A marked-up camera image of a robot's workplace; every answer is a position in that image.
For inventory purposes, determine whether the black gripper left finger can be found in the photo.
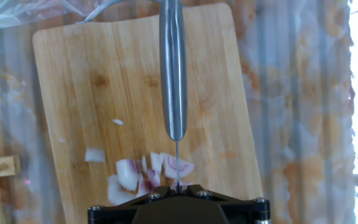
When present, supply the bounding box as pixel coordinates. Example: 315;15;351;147
87;185;179;224

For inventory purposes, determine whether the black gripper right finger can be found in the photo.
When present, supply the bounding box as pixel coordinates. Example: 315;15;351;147
178;184;272;224

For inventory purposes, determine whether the red onion wedge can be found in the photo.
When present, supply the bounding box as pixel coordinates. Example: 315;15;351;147
106;151;196;206

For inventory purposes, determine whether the steel cleaver knife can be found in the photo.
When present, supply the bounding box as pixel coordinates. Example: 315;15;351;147
158;0;188;192

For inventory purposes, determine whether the clear bag of onions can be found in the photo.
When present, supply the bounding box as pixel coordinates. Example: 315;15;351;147
0;0;88;32

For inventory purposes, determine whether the chopped onion piece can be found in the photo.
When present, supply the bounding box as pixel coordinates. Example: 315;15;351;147
84;147;106;163

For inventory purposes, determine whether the clear plastic table sheet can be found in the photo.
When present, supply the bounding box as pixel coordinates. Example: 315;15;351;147
0;0;358;224

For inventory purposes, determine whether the bamboo cutting board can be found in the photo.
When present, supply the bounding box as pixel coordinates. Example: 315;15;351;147
32;0;264;224

